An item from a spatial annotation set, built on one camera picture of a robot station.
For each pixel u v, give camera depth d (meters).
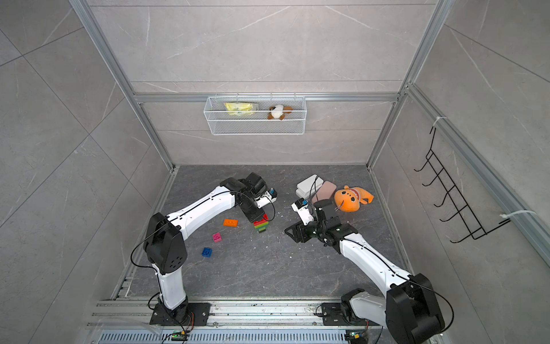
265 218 0.88
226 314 0.75
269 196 0.78
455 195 0.67
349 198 0.94
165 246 0.48
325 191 1.05
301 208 0.73
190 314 0.73
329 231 0.62
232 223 0.97
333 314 0.73
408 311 0.40
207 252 0.87
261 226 0.90
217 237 0.91
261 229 0.92
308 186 1.07
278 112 0.86
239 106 0.84
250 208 0.73
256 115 0.86
